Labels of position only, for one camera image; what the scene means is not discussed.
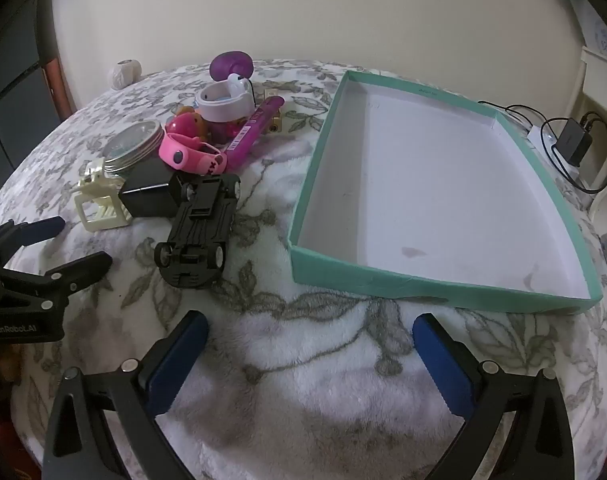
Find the pink ball doll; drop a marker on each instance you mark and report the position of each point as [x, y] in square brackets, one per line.
[186, 124]

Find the round tin with clear lid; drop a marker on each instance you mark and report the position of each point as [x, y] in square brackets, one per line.
[131, 142]

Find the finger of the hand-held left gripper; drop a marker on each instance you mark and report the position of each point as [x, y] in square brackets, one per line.
[38, 227]
[78, 270]

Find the pale blue round-print poster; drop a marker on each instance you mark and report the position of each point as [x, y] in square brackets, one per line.
[603, 35]

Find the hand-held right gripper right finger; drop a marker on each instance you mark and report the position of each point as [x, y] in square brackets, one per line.
[441, 360]

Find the white yarn ball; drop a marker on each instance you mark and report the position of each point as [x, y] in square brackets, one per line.
[123, 74]

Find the black charger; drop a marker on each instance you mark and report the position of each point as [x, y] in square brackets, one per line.
[573, 142]

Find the cream plastic clip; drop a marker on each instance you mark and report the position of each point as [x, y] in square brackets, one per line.
[94, 178]

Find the pink toy watch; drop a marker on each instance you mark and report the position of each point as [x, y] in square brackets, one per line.
[176, 152]

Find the pink tube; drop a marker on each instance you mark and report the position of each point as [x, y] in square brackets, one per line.
[248, 132]

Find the white power strip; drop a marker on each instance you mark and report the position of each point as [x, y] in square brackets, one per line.
[537, 136]

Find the teal cardboard box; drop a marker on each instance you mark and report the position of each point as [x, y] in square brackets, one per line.
[423, 170]

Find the small black box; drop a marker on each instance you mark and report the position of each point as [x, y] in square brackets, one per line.
[146, 192]

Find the black toy car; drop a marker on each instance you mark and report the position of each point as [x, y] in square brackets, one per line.
[198, 230]

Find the dark cabinet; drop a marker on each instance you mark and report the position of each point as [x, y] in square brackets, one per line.
[3, 85]

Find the brown wooden bed frame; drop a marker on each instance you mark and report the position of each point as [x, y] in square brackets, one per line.
[56, 85]

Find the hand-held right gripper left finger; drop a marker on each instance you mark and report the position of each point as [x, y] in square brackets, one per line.
[176, 365]

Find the gold rectangular box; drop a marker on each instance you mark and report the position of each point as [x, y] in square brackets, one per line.
[275, 122]

